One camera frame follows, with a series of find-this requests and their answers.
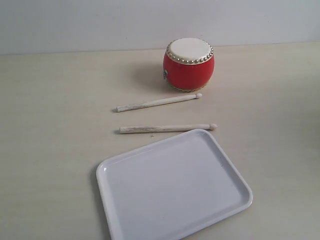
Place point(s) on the white wooden drumstick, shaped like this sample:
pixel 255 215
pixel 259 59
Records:
pixel 158 102
pixel 166 128

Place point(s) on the small red drum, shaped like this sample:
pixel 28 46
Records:
pixel 188 63

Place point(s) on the white rectangular plastic tray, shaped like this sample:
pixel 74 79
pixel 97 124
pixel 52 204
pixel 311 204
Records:
pixel 170 189

